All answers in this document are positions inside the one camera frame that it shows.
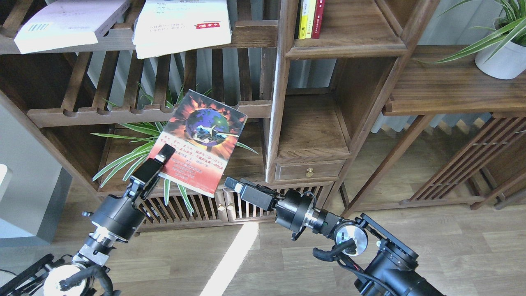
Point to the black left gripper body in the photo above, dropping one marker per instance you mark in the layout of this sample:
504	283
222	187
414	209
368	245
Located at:
116	220

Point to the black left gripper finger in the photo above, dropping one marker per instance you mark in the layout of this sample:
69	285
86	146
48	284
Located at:
147	175

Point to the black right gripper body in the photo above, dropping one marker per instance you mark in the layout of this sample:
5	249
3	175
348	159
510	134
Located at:
294	211

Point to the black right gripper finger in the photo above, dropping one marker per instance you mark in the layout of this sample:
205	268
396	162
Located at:
259	188
235	185

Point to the red book with globe cover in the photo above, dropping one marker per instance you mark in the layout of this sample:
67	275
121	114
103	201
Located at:
203	133

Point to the white book with barcode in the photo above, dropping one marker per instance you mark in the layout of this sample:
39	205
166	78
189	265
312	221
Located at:
66	23

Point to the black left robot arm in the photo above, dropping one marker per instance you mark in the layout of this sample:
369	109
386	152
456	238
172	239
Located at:
61	278

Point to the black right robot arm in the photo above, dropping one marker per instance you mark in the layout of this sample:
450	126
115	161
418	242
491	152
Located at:
391	272

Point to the spider plant on shelf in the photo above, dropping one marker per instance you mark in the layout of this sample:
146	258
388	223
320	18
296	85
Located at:
139	155

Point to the dark wooden side shelf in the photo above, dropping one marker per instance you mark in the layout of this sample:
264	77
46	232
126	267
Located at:
425	90

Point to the brass drawer knob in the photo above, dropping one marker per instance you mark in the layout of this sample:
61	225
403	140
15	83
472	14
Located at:
309	172

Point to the dark wooden bookshelf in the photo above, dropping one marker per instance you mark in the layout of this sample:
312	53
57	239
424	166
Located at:
310	102

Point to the white book red label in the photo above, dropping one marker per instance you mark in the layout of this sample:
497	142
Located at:
173	26

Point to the dark red book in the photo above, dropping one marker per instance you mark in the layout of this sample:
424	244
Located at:
318	19

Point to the light yellow book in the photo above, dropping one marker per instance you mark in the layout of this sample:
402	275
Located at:
310	19

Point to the white plant pot at right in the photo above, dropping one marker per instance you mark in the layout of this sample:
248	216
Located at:
507	63

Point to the spider plant at right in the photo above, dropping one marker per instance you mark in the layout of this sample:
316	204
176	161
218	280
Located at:
511	28

